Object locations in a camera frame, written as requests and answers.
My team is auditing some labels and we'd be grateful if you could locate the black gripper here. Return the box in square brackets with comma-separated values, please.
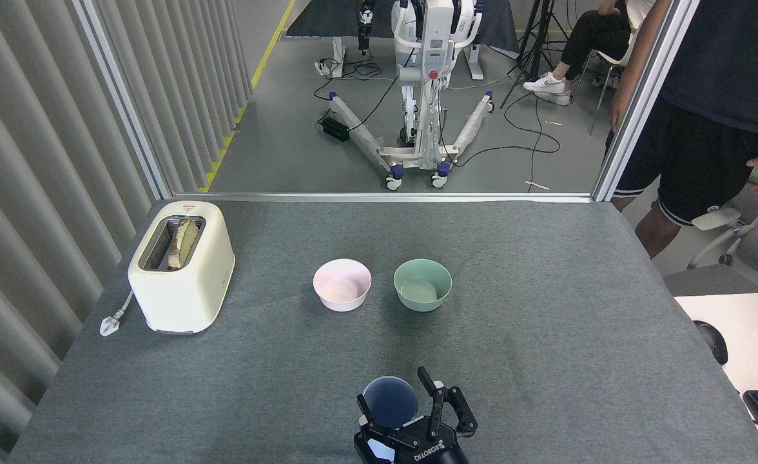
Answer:
[353, 366, 478, 464]

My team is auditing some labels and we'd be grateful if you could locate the blue cup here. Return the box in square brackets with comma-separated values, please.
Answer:
[361, 376, 420, 430]

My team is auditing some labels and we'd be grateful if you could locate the person's right hand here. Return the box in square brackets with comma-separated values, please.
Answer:
[608, 90, 631, 135]

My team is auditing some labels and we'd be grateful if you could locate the green bowl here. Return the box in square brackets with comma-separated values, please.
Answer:
[393, 258, 452, 313]

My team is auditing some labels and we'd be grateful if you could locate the pink bowl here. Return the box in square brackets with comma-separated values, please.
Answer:
[313, 258, 373, 313]

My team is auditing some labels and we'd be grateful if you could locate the cream two-slot toaster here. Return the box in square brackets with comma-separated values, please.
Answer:
[128, 200, 236, 335]

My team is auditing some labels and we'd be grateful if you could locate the toasted bread slice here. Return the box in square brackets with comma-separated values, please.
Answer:
[167, 218, 200, 271]

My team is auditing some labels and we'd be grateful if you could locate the black power strip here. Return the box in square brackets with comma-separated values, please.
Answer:
[320, 116, 351, 142]

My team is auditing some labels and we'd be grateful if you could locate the black computer mouse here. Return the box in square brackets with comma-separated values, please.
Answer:
[694, 320, 729, 366]

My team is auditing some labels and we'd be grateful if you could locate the white toaster power plug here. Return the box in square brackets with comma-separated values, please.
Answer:
[99, 290, 135, 337]

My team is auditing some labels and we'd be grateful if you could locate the white desk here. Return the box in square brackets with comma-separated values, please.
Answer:
[674, 292, 758, 395]

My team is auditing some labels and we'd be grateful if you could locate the white stand on wheels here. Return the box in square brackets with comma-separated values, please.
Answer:
[327, 0, 497, 191]

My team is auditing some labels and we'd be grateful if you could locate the black tripod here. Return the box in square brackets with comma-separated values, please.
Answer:
[500, 0, 570, 109]

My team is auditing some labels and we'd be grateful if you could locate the dark background table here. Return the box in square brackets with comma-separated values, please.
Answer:
[286, 0, 521, 79]

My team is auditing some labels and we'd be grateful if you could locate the white chair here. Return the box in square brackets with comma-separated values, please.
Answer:
[588, 39, 632, 136]

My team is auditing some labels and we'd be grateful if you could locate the seated person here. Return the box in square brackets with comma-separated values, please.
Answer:
[523, 0, 658, 107]

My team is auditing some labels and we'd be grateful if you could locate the standing person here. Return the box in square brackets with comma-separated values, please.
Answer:
[601, 0, 758, 260]

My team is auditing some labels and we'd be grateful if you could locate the silver frame rail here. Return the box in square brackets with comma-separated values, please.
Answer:
[171, 192, 596, 204]

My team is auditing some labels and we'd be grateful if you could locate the long black floor cable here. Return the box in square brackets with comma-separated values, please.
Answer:
[440, 90, 561, 193]

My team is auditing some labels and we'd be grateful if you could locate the silver frame post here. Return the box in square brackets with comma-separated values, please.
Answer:
[593, 0, 702, 202]
[72, 0, 175, 200]

